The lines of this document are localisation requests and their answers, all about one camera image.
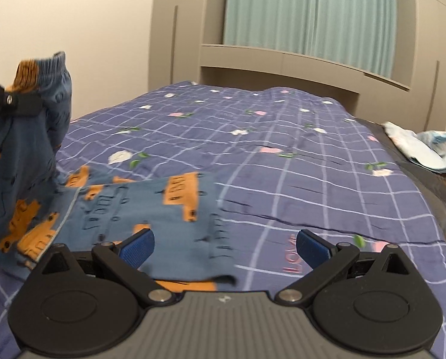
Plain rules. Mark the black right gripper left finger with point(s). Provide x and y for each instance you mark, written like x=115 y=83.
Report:
x=120 y=264

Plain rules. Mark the blue patterned children's pants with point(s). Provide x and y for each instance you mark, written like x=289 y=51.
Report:
x=39 y=206

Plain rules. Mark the light blue white cloth pile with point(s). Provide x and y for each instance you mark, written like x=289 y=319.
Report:
x=426 y=149

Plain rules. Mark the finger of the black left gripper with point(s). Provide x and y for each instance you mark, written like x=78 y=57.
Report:
x=22 y=104

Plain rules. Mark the purple plaid floral bedspread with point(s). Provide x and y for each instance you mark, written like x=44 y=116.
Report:
x=281 y=160

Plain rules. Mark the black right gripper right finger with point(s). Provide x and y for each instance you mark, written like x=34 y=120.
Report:
x=329 y=264

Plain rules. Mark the teal pleated curtain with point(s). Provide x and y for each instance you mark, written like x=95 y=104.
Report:
x=357 y=33

